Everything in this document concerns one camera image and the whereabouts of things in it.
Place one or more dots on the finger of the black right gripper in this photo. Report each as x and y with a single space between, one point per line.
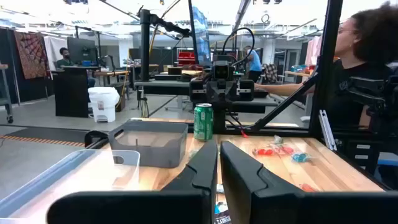
214 93
229 93

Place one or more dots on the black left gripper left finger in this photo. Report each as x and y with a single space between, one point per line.
192 186

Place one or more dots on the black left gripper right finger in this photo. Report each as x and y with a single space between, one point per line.
264 199

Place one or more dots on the white blue Hershey's bar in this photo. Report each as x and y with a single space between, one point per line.
222 214
220 188

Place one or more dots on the teal gummy candy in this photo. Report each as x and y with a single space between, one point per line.
300 157

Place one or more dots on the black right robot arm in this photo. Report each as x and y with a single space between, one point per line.
219 118

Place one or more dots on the grey desk with keyboard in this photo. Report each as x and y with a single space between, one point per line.
248 107

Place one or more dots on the green soda can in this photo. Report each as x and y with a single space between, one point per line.
203 123

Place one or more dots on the grey desk with pole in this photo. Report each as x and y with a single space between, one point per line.
161 88

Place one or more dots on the red plastic crate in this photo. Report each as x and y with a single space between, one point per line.
186 58

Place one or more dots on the person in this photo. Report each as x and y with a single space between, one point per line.
64 56
367 46
255 62

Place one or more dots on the plaid covered chair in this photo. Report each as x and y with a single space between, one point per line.
270 73

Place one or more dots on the tall blue display panel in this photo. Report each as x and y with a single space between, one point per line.
202 37

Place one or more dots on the grey plastic bin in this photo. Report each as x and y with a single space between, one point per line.
146 149

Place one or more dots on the black pole stand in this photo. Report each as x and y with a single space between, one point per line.
145 46

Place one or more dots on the wooden desk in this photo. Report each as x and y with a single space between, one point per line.
112 73

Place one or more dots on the pink hanging cloth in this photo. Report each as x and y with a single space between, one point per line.
312 49

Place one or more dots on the white trash bin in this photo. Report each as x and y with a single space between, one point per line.
104 102

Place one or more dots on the black drawer cabinet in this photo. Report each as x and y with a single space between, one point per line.
351 161

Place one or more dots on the black computer monitor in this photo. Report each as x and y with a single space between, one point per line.
81 49

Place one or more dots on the black desk cabinet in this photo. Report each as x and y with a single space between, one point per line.
71 93

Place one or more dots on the white hanging cloth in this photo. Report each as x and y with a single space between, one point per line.
54 46

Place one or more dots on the black floor mat striped edge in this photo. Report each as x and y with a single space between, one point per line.
46 135

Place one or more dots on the clear plastic bin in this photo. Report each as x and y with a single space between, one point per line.
31 193

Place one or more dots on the red brown patterned fabric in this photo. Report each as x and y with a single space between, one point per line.
31 53

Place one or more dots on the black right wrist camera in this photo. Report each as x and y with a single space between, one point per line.
222 71

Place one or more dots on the silver metal bracket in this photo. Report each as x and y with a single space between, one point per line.
326 127

